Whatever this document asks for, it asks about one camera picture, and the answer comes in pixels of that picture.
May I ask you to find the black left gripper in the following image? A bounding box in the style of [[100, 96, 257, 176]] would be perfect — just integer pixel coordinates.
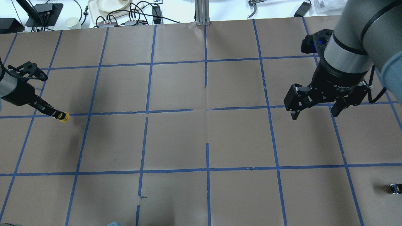
[[3, 75, 62, 119]]

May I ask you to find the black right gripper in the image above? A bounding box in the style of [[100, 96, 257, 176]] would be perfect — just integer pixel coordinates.
[[283, 60, 370, 121]]

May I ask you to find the yellow push button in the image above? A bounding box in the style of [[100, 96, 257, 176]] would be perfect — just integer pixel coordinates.
[[57, 112, 70, 122]]

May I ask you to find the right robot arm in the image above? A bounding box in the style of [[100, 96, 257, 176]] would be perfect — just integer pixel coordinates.
[[283, 0, 402, 120]]

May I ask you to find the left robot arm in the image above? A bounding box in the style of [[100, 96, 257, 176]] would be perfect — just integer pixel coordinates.
[[0, 61, 69, 122]]

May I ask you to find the black monitor stand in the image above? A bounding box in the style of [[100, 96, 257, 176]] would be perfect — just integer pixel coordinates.
[[16, 0, 64, 27]]

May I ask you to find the paper cup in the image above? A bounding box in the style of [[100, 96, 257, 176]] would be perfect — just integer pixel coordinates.
[[65, 17, 82, 30]]

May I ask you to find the black power adapter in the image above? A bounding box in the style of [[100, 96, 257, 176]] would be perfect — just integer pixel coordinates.
[[293, 0, 312, 17]]

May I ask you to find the beige tray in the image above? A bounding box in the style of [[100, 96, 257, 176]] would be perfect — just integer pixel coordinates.
[[87, 0, 139, 23]]

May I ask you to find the beige plate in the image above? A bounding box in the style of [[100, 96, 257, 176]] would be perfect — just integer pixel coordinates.
[[95, 0, 130, 12]]

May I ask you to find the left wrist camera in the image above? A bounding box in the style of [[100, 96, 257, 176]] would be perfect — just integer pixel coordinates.
[[6, 62, 48, 82]]

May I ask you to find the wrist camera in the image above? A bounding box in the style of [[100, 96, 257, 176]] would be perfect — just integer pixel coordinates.
[[6, 62, 48, 82], [301, 29, 334, 53]]

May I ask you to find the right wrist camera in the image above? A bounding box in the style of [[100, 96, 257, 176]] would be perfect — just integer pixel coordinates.
[[301, 29, 334, 53]]

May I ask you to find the aluminium frame post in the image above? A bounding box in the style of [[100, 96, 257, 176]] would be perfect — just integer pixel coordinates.
[[195, 0, 210, 26]]

